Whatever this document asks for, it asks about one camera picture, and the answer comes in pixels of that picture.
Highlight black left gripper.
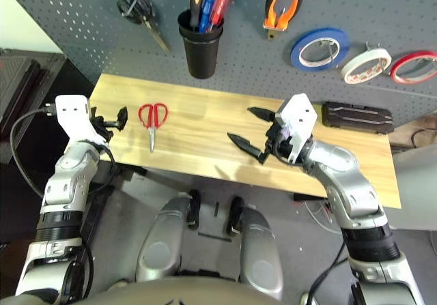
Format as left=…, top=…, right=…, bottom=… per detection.
left=89, top=106, right=129, bottom=142

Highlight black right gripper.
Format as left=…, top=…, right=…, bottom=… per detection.
left=227, top=106, right=294, bottom=164

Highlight red handled scissors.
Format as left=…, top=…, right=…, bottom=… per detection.
left=138, top=102, right=169, bottom=154

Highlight orange black pliers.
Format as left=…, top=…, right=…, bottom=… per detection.
left=262, top=0, right=307, bottom=40

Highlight white tape roll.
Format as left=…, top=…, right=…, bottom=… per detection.
left=340, top=48, right=393, bottom=85

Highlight grey perforated pegboard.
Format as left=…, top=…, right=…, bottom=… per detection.
left=0, top=0, right=437, bottom=124

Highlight black table foot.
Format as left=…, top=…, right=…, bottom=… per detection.
left=293, top=192, right=328, bottom=203
left=114, top=166, right=147, bottom=179

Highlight black plastic cup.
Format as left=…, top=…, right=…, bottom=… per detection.
left=177, top=10, right=225, bottom=43
left=180, top=28, right=225, bottom=80

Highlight blue tape roll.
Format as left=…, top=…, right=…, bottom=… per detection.
left=290, top=27, right=351, bottom=72

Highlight black tool case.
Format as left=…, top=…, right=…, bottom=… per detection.
left=322, top=101, right=394, bottom=136

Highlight black ribbed equipment case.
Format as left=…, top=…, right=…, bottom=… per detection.
left=0, top=47, right=68, bottom=164

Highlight silver scissors peg hook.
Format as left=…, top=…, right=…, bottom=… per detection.
left=126, top=0, right=151, bottom=18

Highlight silver blue tape hook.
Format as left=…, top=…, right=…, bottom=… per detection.
left=320, top=40, right=339, bottom=63

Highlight long black floor tape strip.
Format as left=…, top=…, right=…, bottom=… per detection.
left=197, top=231, right=233, bottom=242

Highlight silver right robot leg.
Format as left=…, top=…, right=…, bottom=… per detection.
left=226, top=195, right=284, bottom=301

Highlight silver robot leg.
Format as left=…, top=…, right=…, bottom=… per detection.
left=226, top=195, right=284, bottom=301
left=135, top=188, right=202, bottom=284

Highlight blue pen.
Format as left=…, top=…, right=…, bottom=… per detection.
left=199, top=0, right=216, bottom=33

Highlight silver left robot leg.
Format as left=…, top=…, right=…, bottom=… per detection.
left=135, top=188, right=202, bottom=284

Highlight brown wooden side shelf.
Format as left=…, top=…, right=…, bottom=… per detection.
left=389, top=113, right=437, bottom=152

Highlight red tape roll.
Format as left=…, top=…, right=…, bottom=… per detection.
left=389, top=50, right=437, bottom=85

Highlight grey rounded furniture panel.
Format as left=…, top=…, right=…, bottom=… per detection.
left=389, top=141, right=437, bottom=233

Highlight olive robot torso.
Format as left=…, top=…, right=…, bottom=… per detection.
left=73, top=276, right=308, bottom=305

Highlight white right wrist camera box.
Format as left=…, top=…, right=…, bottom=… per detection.
left=274, top=93, right=319, bottom=164

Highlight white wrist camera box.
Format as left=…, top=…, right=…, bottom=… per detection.
left=54, top=94, right=103, bottom=145
left=274, top=93, right=319, bottom=164

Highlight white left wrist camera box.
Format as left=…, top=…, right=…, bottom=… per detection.
left=54, top=94, right=103, bottom=145

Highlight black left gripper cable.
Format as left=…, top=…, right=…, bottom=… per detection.
left=87, top=141, right=119, bottom=197

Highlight black handled scissors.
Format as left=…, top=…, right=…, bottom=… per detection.
left=116, top=0, right=171, bottom=54

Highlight grey floor cable bundle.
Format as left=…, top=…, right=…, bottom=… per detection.
left=303, top=199, right=344, bottom=234

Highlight black left camera cable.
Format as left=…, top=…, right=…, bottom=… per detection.
left=9, top=104, right=57, bottom=200

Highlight red handled screwdriver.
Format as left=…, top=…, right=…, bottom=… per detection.
left=208, top=0, right=236, bottom=31

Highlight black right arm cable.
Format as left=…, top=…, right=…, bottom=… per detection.
left=307, top=239, right=349, bottom=305

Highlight thin black cable loop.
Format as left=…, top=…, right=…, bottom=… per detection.
left=409, top=127, right=437, bottom=149

